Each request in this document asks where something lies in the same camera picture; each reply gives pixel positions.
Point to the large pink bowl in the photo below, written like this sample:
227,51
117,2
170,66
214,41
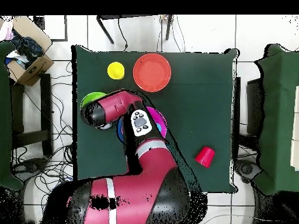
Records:
158,114

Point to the large blue bowl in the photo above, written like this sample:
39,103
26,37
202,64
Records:
119,130

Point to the large orange bowl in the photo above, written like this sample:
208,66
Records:
151,72

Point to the green bowl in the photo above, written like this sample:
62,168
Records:
92,97

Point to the red cup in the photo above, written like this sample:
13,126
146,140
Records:
205,157

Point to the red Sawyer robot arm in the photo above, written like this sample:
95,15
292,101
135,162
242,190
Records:
140,186

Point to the dark green tablecloth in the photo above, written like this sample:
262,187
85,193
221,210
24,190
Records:
198,98

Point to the yellow cup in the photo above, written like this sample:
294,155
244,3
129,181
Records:
115,70

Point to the black bench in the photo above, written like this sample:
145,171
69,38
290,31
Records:
46,112

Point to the black box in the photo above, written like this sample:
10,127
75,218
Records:
254,105

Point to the cardboard box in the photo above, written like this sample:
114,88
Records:
35,70

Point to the green cloth covered table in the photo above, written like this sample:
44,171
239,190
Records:
278,116
4,116

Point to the dark clothes bundle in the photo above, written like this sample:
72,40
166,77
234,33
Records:
28,49

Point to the beige board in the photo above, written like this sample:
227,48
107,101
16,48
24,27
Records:
295,128

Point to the black metal table frame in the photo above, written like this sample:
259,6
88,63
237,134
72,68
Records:
105,29

